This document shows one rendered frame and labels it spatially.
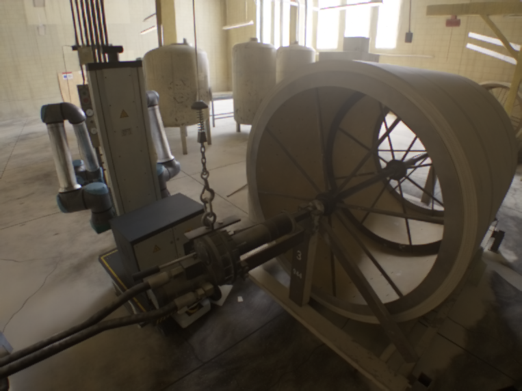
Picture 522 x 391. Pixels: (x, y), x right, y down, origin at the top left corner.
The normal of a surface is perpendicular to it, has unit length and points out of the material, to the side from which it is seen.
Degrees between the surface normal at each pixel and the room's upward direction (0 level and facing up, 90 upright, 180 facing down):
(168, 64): 90
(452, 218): 90
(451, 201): 90
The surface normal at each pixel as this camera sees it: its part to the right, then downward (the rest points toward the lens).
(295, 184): 0.60, 0.03
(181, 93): 0.37, 0.41
